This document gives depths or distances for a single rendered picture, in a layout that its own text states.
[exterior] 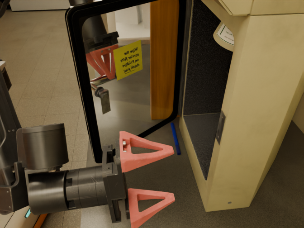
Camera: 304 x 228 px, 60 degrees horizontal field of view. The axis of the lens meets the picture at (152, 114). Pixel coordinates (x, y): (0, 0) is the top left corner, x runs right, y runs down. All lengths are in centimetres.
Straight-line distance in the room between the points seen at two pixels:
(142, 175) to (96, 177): 37
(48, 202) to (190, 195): 41
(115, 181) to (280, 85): 30
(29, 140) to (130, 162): 14
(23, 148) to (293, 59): 42
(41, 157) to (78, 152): 180
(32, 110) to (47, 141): 237
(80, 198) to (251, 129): 32
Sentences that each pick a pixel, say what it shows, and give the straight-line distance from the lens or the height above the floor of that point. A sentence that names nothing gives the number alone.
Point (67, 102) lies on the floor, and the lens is 273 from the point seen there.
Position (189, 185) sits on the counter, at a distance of 74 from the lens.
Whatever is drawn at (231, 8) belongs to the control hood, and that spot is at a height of 142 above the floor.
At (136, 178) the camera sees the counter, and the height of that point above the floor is 94.
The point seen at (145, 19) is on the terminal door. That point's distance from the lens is 61.
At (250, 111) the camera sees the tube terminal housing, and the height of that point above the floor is 125.
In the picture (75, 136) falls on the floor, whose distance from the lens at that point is 232.
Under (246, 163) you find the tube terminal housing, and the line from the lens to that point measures 59.
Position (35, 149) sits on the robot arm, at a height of 127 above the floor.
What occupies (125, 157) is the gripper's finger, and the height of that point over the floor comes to 128.
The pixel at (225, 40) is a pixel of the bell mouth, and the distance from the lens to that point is 53.
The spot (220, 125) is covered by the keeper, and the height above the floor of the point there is 121.
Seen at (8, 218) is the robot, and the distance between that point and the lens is 161.
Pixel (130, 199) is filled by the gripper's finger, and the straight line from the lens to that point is 45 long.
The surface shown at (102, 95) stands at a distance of 58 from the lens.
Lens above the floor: 152
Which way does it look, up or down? 38 degrees down
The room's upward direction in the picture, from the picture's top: straight up
